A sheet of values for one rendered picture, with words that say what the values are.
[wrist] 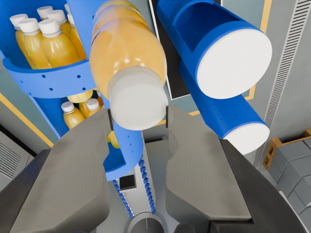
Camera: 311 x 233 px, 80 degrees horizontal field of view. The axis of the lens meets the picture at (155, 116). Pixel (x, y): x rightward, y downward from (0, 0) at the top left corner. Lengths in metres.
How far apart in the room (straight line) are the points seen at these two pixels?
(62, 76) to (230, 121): 0.84
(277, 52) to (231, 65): 1.63
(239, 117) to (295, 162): 2.42
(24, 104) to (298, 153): 3.58
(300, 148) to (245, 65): 2.89
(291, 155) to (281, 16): 2.05
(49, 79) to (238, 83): 0.65
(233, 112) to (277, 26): 1.27
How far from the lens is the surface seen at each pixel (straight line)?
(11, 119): 2.43
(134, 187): 1.17
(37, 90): 0.49
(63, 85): 0.45
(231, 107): 1.12
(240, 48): 0.73
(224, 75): 0.76
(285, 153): 3.46
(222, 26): 0.74
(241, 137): 1.10
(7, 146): 2.45
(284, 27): 2.25
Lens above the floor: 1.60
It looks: 46 degrees down
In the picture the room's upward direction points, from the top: 167 degrees clockwise
